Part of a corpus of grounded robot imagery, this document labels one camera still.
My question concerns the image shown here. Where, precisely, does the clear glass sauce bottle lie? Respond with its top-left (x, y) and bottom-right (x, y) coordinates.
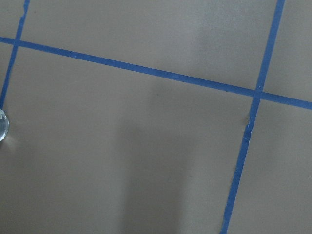
top-left (0, 109), bottom-right (10, 141)

